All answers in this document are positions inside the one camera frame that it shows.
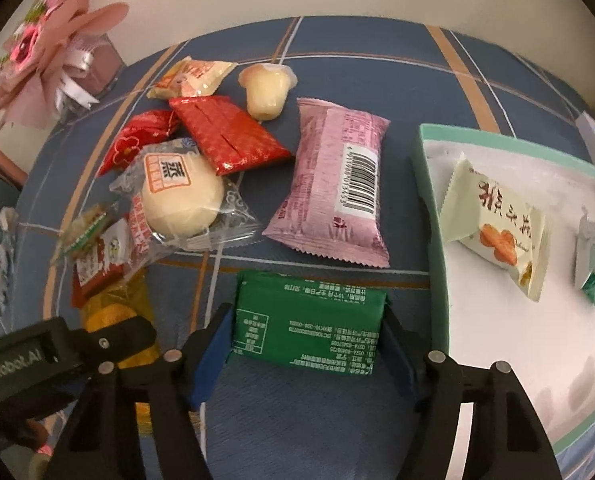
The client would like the clear steamed cake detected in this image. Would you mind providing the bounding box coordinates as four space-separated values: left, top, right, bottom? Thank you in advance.
109 137 261 254

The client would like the blue plaid bedsheet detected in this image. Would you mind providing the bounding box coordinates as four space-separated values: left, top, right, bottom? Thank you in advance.
0 15 595 480

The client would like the orange snack packet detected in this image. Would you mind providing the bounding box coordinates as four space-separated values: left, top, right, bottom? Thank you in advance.
80 269 159 438

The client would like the red patterned packet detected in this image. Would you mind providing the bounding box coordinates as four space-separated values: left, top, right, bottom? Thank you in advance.
169 95 294 177

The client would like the pink snack packet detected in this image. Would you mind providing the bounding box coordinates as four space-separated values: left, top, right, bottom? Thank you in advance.
261 97 392 269

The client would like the white tray with green rim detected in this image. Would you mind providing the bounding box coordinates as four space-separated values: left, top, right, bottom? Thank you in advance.
410 122 595 463

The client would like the orange and cream candy packet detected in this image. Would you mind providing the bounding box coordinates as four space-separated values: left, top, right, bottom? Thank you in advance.
147 57 238 101

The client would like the pink paper flower bouquet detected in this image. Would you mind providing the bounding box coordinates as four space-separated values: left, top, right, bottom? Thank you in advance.
0 0 130 129

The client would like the brown gift box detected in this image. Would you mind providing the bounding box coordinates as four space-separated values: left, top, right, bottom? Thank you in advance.
77 32 128 107

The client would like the small green and red packet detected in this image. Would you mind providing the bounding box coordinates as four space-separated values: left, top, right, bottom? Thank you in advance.
52 202 124 267

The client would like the yellow jelly cup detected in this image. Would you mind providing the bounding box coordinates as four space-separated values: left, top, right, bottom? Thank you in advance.
238 63 297 121

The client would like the red flower print candy packet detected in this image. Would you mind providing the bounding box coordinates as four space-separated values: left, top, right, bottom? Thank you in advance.
97 109 181 177

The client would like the green snack packet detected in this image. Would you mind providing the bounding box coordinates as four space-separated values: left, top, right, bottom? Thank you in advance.
230 270 391 377

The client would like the red and white snack packet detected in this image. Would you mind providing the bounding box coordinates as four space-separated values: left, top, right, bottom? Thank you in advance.
71 217 149 308

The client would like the white power strip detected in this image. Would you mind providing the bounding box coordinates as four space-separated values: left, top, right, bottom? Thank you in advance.
575 112 595 147

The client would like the cream packet with orange print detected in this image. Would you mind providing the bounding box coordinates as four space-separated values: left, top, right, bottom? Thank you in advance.
438 152 551 302

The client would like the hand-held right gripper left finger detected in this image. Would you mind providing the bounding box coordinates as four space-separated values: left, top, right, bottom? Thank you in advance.
42 302 234 480

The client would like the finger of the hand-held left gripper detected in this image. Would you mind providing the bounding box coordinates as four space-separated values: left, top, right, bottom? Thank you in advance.
70 314 158 364

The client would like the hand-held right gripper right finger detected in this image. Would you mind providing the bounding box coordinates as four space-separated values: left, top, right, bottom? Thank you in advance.
381 304 561 480

